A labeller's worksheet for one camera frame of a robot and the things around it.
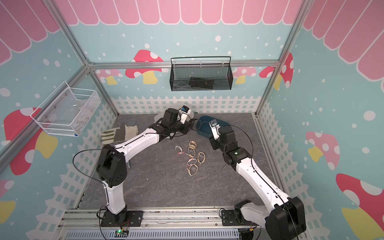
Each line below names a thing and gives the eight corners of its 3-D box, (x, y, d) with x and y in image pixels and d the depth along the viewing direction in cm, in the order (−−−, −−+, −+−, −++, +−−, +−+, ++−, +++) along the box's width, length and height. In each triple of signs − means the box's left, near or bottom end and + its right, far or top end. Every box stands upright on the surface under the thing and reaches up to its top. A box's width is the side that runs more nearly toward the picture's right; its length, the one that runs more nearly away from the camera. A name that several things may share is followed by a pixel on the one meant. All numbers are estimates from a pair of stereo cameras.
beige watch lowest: (191, 176, 90) (191, 175, 88) (186, 169, 93) (186, 167, 91) (199, 171, 92) (199, 169, 90) (194, 164, 95) (194, 162, 93)
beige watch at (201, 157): (197, 163, 95) (197, 162, 93) (197, 153, 100) (197, 151, 98) (204, 163, 95) (205, 162, 93) (204, 153, 100) (204, 151, 98)
